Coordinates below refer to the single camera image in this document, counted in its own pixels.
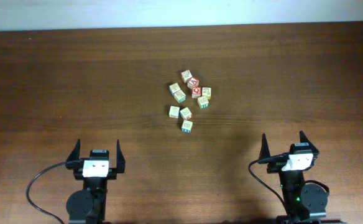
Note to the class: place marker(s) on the green edged wooden block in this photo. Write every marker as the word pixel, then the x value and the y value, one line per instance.
pixel 206 91

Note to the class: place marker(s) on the green sided wooden block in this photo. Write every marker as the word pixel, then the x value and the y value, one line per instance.
pixel 180 96

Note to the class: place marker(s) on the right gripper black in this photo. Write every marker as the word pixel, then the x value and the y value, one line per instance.
pixel 273 167

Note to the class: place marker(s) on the blue edged number block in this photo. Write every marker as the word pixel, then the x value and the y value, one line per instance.
pixel 187 126

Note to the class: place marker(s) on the red edged number block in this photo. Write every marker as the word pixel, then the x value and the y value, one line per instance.
pixel 185 113

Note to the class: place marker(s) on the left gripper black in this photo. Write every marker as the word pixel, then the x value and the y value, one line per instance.
pixel 111 170

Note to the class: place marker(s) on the red A wooden block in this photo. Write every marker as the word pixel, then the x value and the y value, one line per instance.
pixel 193 83

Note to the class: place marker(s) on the red Q wooden block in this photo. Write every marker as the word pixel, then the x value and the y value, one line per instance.
pixel 196 92

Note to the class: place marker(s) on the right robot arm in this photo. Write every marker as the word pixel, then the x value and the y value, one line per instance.
pixel 304 200

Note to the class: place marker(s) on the plain wooden block left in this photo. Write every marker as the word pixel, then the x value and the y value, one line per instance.
pixel 174 112

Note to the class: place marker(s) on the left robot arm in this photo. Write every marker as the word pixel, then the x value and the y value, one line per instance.
pixel 88 205

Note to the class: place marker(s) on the top wooden block elephant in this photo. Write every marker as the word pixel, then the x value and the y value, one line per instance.
pixel 186 76

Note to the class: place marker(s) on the blue sided wooden block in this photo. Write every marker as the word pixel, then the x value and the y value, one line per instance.
pixel 174 88

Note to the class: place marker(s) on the green number wooden block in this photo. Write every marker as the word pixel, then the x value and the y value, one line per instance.
pixel 203 102

